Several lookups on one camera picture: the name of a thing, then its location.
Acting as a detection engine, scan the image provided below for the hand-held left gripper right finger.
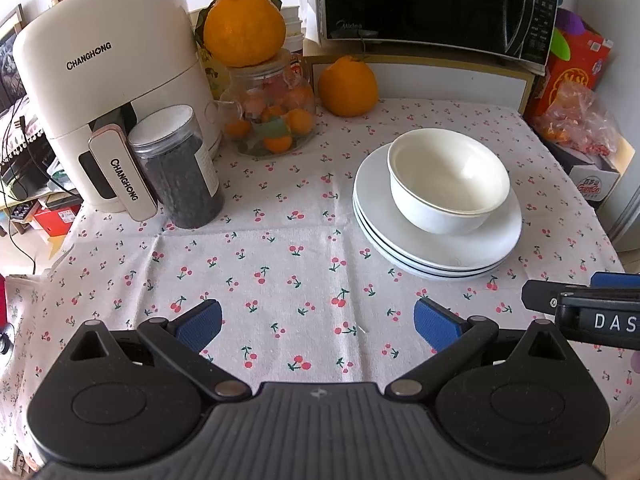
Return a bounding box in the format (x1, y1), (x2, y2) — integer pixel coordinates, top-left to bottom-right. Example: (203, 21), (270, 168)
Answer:
(384, 297), (581, 401)

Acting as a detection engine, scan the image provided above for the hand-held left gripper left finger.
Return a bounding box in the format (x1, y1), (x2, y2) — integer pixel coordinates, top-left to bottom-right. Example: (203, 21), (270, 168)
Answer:
(55, 299), (251, 401)

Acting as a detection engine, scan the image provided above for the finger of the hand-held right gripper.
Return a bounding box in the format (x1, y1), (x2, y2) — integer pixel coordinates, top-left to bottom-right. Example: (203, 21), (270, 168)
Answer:
(521, 280), (640, 317)
(591, 271), (640, 289)

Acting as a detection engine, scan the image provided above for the white bowl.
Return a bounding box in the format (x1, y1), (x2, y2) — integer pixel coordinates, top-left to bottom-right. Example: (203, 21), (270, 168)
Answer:
(387, 128), (512, 236)
(389, 128), (511, 213)

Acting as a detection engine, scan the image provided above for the plain white plate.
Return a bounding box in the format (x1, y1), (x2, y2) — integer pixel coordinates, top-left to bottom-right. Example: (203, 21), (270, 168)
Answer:
(352, 142), (523, 267)

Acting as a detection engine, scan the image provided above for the white refrigerator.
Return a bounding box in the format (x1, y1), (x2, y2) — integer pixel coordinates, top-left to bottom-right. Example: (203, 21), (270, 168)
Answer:
(600, 0), (640, 256)

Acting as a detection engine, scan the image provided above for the white and dark cardboard box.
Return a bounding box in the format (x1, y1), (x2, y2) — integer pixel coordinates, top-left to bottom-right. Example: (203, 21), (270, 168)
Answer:
(545, 135), (623, 206)

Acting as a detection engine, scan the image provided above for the cherry print tablecloth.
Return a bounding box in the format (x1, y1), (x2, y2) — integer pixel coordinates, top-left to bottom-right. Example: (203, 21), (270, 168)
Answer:
(10, 96), (640, 411)

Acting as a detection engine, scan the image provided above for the clear jar with dark contents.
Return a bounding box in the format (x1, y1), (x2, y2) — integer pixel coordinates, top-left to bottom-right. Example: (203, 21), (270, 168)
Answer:
(127, 104), (226, 230)

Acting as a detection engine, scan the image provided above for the plastic bag of oranges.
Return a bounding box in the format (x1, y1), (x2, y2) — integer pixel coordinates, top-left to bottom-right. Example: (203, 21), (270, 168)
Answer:
(532, 80), (623, 158)

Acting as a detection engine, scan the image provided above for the flat red box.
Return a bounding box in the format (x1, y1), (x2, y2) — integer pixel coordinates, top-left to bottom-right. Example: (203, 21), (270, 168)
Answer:
(30, 204), (83, 238)

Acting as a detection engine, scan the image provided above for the floral table cover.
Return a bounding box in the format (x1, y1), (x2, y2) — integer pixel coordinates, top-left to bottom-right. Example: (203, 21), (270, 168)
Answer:
(0, 272), (66, 466)

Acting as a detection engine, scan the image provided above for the heap of small oranges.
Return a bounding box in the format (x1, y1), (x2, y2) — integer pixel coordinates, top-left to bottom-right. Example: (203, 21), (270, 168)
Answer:
(225, 87), (316, 153)

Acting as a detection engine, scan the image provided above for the red printed gift box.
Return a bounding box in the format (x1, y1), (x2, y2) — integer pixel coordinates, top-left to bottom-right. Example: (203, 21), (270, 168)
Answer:
(522, 30), (616, 121)

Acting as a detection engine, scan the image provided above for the black device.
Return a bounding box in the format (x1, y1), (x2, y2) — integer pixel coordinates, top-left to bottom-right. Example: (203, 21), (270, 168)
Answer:
(0, 152), (56, 201)

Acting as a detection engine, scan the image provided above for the white wood-trimmed cabinet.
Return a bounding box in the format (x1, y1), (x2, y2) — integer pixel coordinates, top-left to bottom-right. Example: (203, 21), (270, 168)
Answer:
(302, 52), (535, 116)

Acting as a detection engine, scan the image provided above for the green plastic item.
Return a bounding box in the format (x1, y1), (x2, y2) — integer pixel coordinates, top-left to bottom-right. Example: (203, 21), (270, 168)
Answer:
(550, 27), (571, 67)

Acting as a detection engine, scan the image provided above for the glass jar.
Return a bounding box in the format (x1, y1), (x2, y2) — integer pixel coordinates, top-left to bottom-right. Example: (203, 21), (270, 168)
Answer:
(205, 47), (318, 161)

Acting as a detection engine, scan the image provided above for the yellow printed packet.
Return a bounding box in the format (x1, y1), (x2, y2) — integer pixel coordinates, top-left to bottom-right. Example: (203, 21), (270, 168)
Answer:
(197, 42), (232, 102)

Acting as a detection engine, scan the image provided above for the cream air fryer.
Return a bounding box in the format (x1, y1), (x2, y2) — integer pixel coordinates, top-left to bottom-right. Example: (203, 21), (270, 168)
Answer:
(12, 0), (223, 221)

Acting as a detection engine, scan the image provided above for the purple plastic item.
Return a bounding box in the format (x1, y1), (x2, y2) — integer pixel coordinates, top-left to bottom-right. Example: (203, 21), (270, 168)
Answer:
(555, 7), (592, 36)

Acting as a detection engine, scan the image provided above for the large orange with leaves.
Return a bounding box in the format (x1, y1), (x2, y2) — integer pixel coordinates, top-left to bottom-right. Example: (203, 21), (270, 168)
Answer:
(195, 0), (293, 68)

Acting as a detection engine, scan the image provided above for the stack of white containers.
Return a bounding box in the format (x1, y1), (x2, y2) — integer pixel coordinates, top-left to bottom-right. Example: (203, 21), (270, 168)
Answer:
(280, 4), (307, 58)

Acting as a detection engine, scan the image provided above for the framed picture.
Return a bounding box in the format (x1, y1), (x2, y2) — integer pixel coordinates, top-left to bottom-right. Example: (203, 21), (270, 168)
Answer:
(0, 4), (28, 111)

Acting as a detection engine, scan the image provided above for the black microwave oven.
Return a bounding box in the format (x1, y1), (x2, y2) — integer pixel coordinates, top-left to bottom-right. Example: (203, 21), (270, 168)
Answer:
(314, 0), (563, 77)

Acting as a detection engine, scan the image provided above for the black cable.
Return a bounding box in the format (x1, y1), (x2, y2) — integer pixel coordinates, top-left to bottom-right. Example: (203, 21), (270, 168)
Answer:
(0, 115), (41, 276)

